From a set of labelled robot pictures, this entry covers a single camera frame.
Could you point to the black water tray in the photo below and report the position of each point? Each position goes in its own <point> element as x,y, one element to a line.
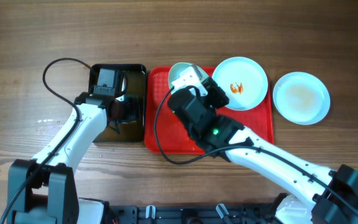
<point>135,133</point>

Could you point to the white plate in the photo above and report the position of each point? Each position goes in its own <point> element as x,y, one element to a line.
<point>244,82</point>
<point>176,69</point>
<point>301,98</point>

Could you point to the red plastic tray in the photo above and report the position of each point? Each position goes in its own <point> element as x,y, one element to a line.
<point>172,135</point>

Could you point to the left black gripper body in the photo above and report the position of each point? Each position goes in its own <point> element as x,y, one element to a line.
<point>127,111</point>

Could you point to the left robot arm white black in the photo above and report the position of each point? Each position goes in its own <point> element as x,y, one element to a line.
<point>42,189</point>

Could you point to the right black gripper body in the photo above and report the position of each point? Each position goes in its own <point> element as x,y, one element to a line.
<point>216,98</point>

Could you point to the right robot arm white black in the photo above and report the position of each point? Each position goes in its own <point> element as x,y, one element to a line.
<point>317,194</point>

